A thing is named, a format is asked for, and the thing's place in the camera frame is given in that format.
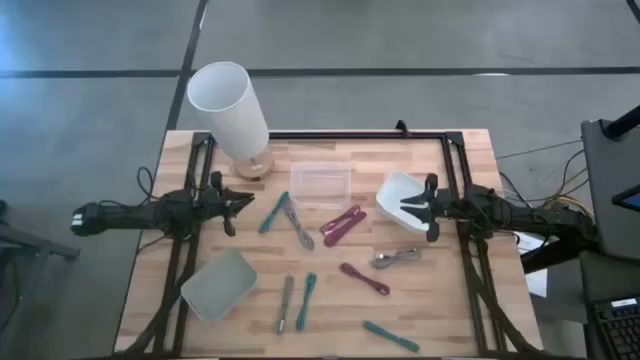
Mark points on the grey translucent plastic bin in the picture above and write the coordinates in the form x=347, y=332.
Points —
x=220, y=285

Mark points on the white paper sheet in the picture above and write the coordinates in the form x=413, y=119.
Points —
x=537, y=285

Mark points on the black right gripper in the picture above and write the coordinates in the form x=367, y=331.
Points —
x=442, y=207

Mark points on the black pole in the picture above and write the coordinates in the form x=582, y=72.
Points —
x=622, y=124

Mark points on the black aluminium table frame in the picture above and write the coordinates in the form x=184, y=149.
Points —
x=350, y=135

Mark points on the white plastic bin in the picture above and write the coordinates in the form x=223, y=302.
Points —
x=392, y=192

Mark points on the black keyboard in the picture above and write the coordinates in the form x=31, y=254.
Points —
x=620, y=330

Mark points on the black metal stand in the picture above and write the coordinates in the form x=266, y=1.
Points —
x=30, y=242

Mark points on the clear plastic container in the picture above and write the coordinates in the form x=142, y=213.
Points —
x=320, y=185

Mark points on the tablet screen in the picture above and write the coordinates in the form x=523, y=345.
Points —
x=629, y=198

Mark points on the white-shade lamp with wooden base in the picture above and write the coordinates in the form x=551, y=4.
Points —
x=230, y=110

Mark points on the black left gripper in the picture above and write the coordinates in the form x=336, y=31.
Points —
x=215, y=205

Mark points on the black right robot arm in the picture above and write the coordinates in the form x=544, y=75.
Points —
x=525, y=215

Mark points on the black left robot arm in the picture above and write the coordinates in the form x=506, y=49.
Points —
x=125, y=215

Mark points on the grey equipment cart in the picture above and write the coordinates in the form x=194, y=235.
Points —
x=607, y=190

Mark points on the black metal bar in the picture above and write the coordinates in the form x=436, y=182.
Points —
x=555, y=255

